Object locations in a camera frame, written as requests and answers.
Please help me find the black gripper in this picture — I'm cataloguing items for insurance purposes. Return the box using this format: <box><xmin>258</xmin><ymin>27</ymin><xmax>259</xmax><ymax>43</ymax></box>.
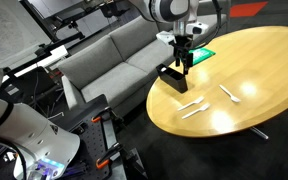
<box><xmin>172</xmin><ymin>33</ymin><xmax>195</xmax><ymax>76</ymax></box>

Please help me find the white plastic fork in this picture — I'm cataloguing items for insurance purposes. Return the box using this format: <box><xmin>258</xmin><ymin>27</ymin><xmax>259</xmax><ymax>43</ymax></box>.
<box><xmin>177</xmin><ymin>96</ymin><xmax>206</xmax><ymax>112</ymax></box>
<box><xmin>181</xmin><ymin>102</ymin><xmax>212</xmax><ymax>120</ymax></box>

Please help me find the black rectangular container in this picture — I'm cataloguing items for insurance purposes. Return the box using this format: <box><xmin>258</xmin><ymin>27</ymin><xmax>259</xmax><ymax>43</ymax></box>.
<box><xmin>155</xmin><ymin>63</ymin><xmax>189</xmax><ymax>94</ymax></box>

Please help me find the white plastic spoon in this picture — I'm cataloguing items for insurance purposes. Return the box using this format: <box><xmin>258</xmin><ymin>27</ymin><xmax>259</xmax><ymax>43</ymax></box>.
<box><xmin>218</xmin><ymin>84</ymin><xmax>242</xmax><ymax>104</ymax></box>

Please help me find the grey fabric sofa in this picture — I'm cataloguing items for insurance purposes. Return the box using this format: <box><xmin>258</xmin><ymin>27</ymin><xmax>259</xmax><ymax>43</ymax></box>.
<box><xmin>57</xmin><ymin>13</ymin><xmax>230</xmax><ymax>118</ymax></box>

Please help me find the black clamp with orange tip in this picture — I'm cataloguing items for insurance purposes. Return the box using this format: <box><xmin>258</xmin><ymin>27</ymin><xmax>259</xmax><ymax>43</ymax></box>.
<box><xmin>91</xmin><ymin>105</ymin><xmax>125</xmax><ymax>125</ymax></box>
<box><xmin>95</xmin><ymin>142</ymin><xmax>135</xmax><ymax>170</ymax></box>

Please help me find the metal table leg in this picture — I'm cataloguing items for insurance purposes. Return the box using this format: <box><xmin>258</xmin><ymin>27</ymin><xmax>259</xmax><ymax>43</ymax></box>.
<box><xmin>249</xmin><ymin>126</ymin><xmax>270</xmax><ymax>140</ymax></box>

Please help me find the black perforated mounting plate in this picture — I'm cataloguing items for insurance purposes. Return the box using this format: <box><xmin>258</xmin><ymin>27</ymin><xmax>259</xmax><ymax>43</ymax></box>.
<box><xmin>55</xmin><ymin>94</ymin><xmax>148</xmax><ymax>180</ymax></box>

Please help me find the white desk panel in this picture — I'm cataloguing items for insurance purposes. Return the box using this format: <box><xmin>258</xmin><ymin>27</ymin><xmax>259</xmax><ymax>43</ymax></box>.
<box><xmin>2</xmin><ymin>44</ymin><xmax>69</xmax><ymax>83</ymax></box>

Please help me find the black equipment pile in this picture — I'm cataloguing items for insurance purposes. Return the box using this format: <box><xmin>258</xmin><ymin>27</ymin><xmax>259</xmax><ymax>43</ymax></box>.
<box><xmin>0</xmin><ymin>66</ymin><xmax>65</xmax><ymax>111</ymax></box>

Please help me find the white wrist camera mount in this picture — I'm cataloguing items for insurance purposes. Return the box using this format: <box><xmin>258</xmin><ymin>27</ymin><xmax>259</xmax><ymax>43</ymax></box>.
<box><xmin>155</xmin><ymin>21</ymin><xmax>209</xmax><ymax>45</ymax></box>

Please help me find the black metal frame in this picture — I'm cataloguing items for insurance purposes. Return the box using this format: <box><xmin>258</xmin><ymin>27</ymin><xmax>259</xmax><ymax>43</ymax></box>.
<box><xmin>18</xmin><ymin>0</ymin><xmax>132</xmax><ymax>43</ymax></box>

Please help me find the white floor cable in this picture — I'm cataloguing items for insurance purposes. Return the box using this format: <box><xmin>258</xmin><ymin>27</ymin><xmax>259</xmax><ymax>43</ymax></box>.
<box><xmin>47</xmin><ymin>111</ymin><xmax>66</xmax><ymax>120</ymax></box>

